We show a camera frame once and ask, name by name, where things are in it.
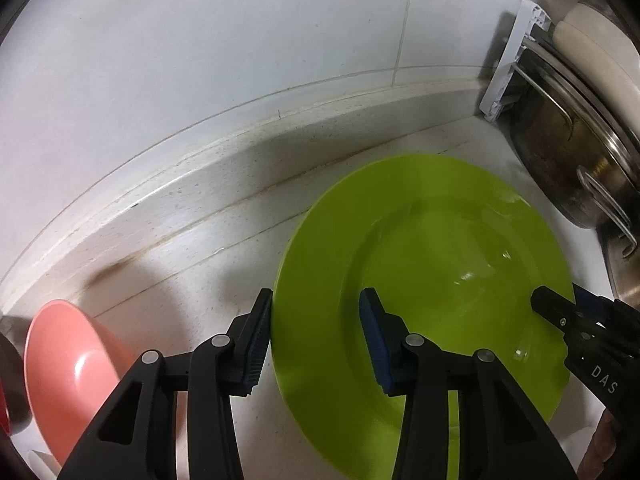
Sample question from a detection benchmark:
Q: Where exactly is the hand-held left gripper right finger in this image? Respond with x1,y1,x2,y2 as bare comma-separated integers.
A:
359,287,566,480

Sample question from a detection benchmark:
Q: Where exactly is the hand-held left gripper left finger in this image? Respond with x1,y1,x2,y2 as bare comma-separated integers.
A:
57,287,274,480

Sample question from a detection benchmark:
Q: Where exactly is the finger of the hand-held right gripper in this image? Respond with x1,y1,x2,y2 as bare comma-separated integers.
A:
572,282,617,320
531,286,583,333

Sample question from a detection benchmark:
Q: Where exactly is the green plate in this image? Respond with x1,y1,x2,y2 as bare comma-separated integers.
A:
272,154,574,471

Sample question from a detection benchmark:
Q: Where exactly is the red and black bowl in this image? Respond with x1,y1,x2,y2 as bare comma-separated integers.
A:
0,332,33,436

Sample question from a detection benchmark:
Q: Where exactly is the small cream pot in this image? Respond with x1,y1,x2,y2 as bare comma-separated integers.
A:
552,2,640,126

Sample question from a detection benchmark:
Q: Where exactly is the person's right forearm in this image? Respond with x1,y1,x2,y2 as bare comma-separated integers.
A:
587,405,626,480

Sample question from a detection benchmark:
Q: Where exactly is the small steel pot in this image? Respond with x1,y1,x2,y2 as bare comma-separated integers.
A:
600,225,640,306

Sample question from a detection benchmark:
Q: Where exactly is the pink bowl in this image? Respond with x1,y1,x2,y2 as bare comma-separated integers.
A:
24,299,188,468

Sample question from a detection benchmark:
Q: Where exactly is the large steel pot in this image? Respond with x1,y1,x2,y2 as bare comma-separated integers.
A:
507,42,640,256

